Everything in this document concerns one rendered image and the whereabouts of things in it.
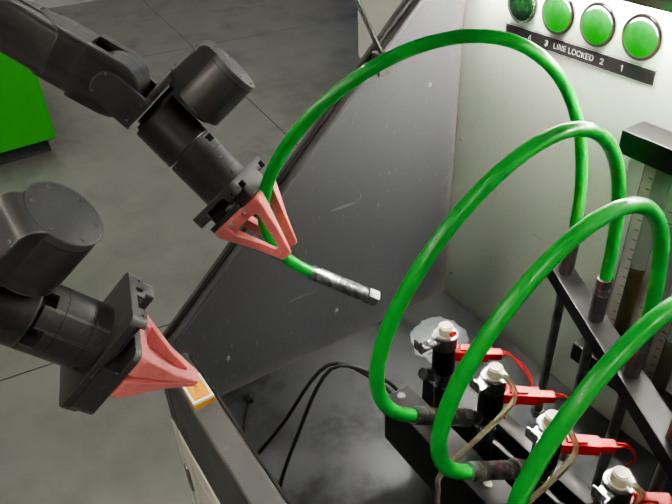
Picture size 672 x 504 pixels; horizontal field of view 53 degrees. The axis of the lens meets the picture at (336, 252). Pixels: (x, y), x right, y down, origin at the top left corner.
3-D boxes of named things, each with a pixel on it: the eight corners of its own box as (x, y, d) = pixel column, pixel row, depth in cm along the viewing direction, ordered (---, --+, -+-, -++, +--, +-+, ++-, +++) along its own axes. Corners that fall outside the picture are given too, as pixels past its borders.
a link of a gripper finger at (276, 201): (317, 220, 77) (259, 161, 75) (305, 244, 70) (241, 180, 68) (277, 255, 79) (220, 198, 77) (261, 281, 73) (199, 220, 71)
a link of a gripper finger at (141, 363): (219, 387, 56) (119, 348, 50) (168, 443, 57) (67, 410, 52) (207, 335, 61) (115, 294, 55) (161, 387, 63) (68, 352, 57)
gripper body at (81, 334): (154, 328, 50) (63, 289, 46) (80, 416, 53) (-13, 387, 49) (147, 278, 55) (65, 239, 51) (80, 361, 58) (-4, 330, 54)
